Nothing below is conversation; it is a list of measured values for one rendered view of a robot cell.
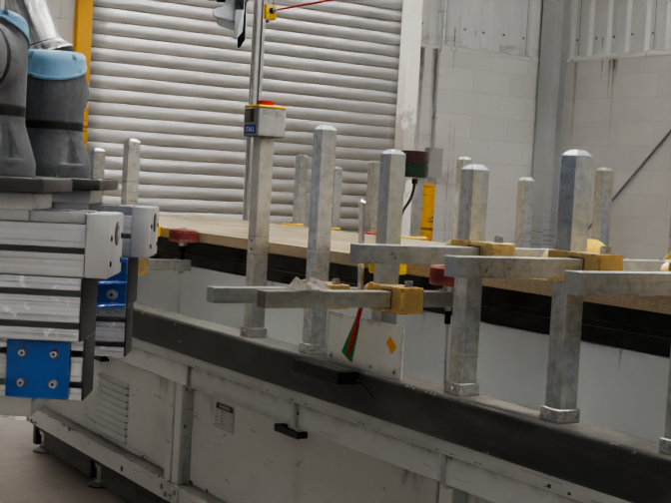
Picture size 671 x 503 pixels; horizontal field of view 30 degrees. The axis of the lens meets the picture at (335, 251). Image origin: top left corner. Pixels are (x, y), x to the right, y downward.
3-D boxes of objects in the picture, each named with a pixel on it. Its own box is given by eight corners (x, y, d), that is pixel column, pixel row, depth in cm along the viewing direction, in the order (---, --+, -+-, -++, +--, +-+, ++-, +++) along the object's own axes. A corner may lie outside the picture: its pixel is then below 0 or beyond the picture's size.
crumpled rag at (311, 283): (298, 291, 220) (299, 277, 220) (279, 287, 226) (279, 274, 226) (339, 291, 225) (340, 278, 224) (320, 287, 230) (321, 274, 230)
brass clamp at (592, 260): (594, 287, 187) (597, 253, 187) (534, 279, 199) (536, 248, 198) (624, 287, 191) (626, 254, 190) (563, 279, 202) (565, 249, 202)
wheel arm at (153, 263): (39, 272, 326) (39, 255, 325) (34, 270, 328) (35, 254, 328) (190, 273, 349) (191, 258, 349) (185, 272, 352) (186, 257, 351)
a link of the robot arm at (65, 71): (13, 118, 221) (17, 41, 220) (20, 122, 234) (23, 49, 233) (83, 123, 223) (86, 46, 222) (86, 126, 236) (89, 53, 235)
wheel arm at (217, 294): (213, 307, 241) (214, 285, 241) (205, 305, 244) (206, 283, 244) (397, 306, 265) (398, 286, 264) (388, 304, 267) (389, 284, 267)
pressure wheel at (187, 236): (174, 266, 354) (176, 226, 353) (200, 268, 352) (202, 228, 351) (162, 267, 346) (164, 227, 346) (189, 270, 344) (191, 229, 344)
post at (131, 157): (120, 313, 343) (129, 138, 340) (115, 311, 346) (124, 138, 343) (132, 313, 345) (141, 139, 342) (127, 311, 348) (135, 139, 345)
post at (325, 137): (310, 357, 258) (323, 125, 256) (301, 355, 261) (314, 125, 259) (324, 357, 260) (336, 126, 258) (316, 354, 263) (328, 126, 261)
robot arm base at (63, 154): (-4, 174, 220) (-1, 117, 220) (15, 174, 236) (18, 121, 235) (83, 178, 221) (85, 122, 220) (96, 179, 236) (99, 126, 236)
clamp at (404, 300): (400, 314, 230) (402, 287, 230) (359, 306, 242) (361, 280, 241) (425, 314, 233) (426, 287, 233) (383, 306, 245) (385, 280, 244)
